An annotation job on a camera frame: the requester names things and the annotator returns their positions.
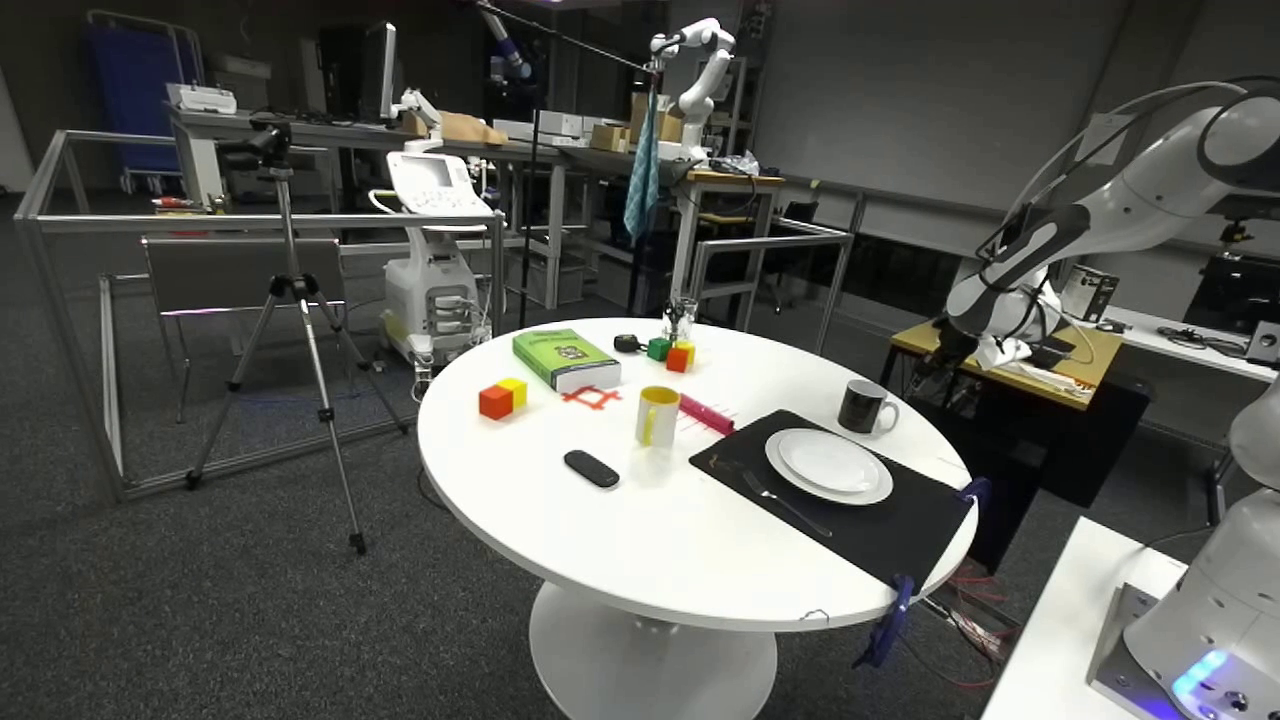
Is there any blue cabinet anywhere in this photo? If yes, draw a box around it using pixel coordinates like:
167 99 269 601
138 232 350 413
85 10 203 177

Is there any black desk screen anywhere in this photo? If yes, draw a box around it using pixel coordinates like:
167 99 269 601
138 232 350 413
1180 251 1280 337

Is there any camera tripod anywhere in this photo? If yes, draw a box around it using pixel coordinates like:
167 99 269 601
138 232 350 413
181 157 412 558

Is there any red square frame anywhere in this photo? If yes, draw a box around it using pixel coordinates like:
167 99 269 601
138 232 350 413
561 378 626 413

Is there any white round table pedestal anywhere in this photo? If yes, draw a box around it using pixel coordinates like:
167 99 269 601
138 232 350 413
525 577 783 720

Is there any teal hanging cloth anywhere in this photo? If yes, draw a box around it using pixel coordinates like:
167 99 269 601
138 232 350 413
619 104 670 249

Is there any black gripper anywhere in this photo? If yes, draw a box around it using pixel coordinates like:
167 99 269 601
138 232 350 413
915 313 992 406

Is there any aluminium frame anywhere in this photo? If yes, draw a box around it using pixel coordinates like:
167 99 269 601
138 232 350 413
12 124 515 502

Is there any pink comb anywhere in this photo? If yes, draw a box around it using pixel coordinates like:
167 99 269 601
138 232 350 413
678 393 742 438

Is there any black cup with white handle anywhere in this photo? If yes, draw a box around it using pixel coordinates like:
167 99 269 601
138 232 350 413
838 374 906 438

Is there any yellow wooden table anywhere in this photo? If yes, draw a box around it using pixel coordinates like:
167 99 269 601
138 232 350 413
886 316 1129 414

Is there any white medical cart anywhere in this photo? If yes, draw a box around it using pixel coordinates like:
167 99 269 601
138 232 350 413
365 148 502 385

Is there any small black camera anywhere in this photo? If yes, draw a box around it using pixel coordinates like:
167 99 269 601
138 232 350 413
247 114 302 170

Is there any metal fork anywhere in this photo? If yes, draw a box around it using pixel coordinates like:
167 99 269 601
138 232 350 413
731 476 841 543

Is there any green book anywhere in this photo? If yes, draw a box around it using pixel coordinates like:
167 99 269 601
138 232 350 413
507 324 630 400

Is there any cardboard box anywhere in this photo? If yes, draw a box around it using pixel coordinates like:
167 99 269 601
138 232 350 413
436 111 514 150
587 114 637 157

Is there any clear glass with pens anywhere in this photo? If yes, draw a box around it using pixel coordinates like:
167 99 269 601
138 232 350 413
661 296 706 350

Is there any small white plate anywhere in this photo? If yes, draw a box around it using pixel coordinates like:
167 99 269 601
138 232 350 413
777 426 888 499

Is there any large cream dinner plate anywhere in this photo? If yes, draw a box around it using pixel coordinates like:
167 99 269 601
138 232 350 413
759 422 902 513

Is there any white robot mounting table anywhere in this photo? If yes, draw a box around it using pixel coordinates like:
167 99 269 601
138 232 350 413
982 515 1193 720

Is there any black placemat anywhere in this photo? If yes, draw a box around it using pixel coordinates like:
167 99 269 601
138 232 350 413
690 406 978 596

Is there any black oblong remote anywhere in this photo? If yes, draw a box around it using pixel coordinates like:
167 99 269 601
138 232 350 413
561 446 626 491

